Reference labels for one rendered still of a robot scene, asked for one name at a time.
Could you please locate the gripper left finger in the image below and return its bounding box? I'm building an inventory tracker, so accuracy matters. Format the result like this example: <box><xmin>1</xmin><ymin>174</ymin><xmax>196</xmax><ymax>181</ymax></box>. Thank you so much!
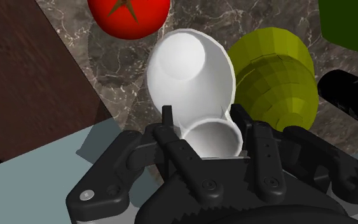
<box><xmin>65</xmin><ymin>105</ymin><xmax>225</xmax><ymax>224</ymax></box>

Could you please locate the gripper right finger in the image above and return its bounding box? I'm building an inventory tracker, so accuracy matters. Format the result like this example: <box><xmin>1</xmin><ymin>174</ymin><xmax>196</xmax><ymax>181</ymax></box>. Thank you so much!
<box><xmin>230</xmin><ymin>104</ymin><xmax>358</xmax><ymax>209</ymax></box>

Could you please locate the white vase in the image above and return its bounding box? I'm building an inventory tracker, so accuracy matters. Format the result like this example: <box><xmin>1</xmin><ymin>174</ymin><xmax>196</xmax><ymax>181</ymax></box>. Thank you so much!
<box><xmin>146</xmin><ymin>28</ymin><xmax>244</xmax><ymax>159</ymax></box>

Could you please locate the yellow-green ribbed vase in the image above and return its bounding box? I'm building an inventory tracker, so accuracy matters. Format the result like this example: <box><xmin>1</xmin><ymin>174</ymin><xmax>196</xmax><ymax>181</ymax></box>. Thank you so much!
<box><xmin>226</xmin><ymin>27</ymin><xmax>320</xmax><ymax>132</ymax></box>

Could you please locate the black cylinder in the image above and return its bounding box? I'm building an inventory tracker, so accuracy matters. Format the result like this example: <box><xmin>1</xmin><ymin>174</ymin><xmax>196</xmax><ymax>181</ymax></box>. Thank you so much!
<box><xmin>317</xmin><ymin>69</ymin><xmax>358</xmax><ymax>132</ymax></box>

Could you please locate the red tomato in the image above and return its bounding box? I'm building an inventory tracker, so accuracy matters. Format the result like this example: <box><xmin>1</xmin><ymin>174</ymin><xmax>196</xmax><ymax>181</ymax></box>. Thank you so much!
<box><xmin>86</xmin><ymin>0</ymin><xmax>171</xmax><ymax>41</ymax></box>

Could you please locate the dark green object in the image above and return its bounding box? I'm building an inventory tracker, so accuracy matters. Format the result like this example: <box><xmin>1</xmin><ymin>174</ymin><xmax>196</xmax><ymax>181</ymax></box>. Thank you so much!
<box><xmin>317</xmin><ymin>0</ymin><xmax>358</xmax><ymax>54</ymax></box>

